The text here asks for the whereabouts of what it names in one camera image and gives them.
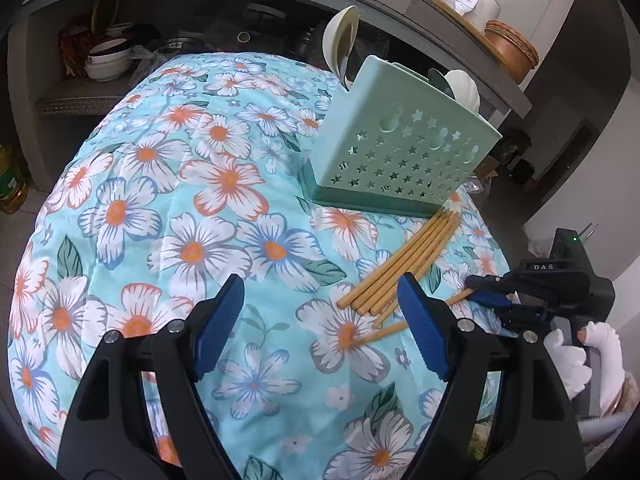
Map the grey soup spoon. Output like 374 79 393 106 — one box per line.
427 69 456 101

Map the white rice paddle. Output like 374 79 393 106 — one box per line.
444 69 481 113

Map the copper coloured basin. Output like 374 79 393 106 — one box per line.
484 30 540 85

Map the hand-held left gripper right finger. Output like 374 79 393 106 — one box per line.
397 272 586 480

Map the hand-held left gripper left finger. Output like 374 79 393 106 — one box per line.
56 274 246 480

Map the red plastic bag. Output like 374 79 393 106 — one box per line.
57 15 96 78

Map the stack of white bowls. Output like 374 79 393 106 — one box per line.
82 37 135 82

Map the cream plastic ladle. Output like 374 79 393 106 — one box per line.
322 6 360 92

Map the green plastic utensil holder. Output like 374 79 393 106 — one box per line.
300 55 502 218

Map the white rice cooker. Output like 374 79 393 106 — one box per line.
446 0 502 31

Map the floral turquoise blanket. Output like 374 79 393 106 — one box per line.
7 52 506 480

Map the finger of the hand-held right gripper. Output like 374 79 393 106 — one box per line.
470 290 553 328
465 275 523 292

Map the steel pot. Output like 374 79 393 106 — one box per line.
157 35 206 56

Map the woven bamboo basket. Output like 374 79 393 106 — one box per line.
485 20 540 53

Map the pile of bamboo chopsticks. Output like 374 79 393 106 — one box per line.
337 209 462 328

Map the yellow cooking oil bottle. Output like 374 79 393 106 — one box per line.
0 145 28 215

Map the single bamboo chopstick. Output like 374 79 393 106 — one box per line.
349 287 475 347

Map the person's right hand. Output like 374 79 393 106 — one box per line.
542 321 626 413

